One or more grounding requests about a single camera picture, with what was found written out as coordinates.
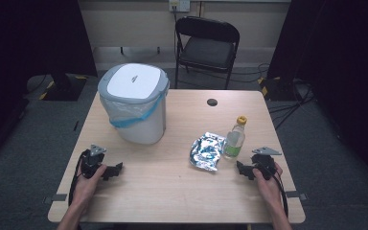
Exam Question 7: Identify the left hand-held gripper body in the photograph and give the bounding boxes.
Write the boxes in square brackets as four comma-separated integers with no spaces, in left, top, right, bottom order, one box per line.
[80,144,107,179]

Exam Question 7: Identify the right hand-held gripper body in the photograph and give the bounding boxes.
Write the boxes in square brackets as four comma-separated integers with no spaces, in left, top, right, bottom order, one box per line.
[251,147,283,180]

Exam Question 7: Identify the silver foil packet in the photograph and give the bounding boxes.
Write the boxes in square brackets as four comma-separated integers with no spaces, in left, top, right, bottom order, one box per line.
[189,131,227,173]

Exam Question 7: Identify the clear trash bag blue drawstring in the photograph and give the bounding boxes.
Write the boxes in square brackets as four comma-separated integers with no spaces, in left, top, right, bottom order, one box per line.
[100,91,167,129]

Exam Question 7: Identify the white grey lidded trash can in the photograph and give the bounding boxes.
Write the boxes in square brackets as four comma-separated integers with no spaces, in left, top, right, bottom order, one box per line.
[97,62,171,146]

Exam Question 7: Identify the person's left hand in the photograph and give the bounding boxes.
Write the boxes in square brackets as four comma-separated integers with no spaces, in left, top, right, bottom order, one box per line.
[73,166,108,208]

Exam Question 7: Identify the person's right hand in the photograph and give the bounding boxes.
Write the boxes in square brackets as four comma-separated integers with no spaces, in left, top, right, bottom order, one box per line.
[252,163,285,211]

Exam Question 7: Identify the clear bottle yellow cap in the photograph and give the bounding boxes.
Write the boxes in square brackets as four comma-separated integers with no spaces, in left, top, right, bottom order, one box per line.
[222,115,248,161]

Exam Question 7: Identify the grey tape strip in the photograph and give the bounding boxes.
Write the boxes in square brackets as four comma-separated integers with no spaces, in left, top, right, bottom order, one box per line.
[42,193,68,205]
[285,190,309,202]

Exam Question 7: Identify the black stand base striped tape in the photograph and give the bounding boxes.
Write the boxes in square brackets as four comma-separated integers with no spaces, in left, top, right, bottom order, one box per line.
[258,76,301,102]
[38,73,89,103]

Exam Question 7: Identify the black folding chair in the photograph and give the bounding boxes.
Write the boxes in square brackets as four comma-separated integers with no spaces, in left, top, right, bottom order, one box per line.
[173,15,241,91]

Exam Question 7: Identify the black curtain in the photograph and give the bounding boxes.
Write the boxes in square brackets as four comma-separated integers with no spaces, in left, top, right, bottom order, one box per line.
[0,0,99,168]
[266,0,368,190]

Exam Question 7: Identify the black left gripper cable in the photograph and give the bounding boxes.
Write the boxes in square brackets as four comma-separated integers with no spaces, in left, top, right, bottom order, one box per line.
[68,149,90,206]

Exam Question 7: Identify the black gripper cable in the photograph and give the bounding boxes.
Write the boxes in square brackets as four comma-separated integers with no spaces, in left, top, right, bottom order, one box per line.
[68,149,90,206]
[262,162,289,219]

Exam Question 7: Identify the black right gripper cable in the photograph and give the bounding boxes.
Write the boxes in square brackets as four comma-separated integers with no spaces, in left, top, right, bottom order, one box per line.
[262,162,289,219]

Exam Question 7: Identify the black floor cables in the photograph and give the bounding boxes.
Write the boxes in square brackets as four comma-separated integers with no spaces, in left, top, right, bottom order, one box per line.
[258,61,319,130]

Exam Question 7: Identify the black wall socket cable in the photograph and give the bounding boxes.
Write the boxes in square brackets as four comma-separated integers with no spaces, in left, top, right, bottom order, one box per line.
[172,5,178,66]

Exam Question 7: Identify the white wall socket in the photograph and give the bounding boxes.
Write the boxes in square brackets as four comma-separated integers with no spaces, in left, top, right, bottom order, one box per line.
[168,0,192,13]

